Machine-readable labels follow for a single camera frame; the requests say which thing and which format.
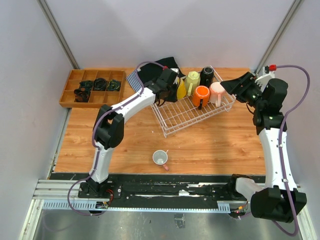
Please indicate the yellow glass mug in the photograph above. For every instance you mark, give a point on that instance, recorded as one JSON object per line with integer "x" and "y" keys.
{"x": 181, "y": 89}

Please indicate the dark rolled sock right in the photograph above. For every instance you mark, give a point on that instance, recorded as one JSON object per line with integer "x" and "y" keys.
{"x": 113, "y": 86}

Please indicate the pale green mug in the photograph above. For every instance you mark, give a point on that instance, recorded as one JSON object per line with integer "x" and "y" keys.
{"x": 191, "y": 82}

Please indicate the dark rolled sock middle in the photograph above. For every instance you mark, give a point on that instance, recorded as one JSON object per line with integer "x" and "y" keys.
{"x": 100, "y": 84}

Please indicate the black mug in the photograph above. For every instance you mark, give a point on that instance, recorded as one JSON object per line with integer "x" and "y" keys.
{"x": 206, "y": 76}

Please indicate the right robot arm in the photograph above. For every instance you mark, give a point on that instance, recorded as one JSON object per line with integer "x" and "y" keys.
{"x": 279, "y": 199}

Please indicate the orange glass mug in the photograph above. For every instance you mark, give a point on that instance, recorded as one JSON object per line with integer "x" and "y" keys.
{"x": 201, "y": 96}

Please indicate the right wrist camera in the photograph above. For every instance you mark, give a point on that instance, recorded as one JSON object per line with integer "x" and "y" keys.
{"x": 268, "y": 73}

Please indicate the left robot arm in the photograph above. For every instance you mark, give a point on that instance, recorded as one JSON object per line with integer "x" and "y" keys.
{"x": 108, "y": 130}

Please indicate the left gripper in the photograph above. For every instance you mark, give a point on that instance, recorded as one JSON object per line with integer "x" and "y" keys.
{"x": 174, "y": 98}

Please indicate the small white pink-handled cup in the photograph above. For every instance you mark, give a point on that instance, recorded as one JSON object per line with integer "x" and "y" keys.
{"x": 160, "y": 158}

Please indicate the black rolled sock lower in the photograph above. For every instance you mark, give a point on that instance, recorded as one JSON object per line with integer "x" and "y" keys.
{"x": 82, "y": 95}

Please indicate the pink mug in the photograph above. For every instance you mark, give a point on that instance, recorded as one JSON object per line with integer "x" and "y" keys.
{"x": 216, "y": 93}

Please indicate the blue striped cloth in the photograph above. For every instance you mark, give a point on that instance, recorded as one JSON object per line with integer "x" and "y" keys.
{"x": 134, "y": 81}

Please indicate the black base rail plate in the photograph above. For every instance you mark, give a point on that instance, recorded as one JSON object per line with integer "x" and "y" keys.
{"x": 218, "y": 187}

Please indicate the white wire dish rack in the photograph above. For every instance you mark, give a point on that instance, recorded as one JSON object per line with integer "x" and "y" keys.
{"x": 175, "y": 116}

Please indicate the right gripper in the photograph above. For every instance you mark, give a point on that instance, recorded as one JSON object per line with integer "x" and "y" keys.
{"x": 234, "y": 86}

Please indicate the dark rolled sock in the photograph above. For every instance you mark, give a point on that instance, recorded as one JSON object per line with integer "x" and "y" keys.
{"x": 113, "y": 86}
{"x": 100, "y": 84}
{"x": 86, "y": 84}

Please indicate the wooden compartment tray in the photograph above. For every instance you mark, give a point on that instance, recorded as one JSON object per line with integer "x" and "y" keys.
{"x": 92, "y": 88}

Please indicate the black folded cloth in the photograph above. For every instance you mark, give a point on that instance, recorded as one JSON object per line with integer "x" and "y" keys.
{"x": 150, "y": 71}

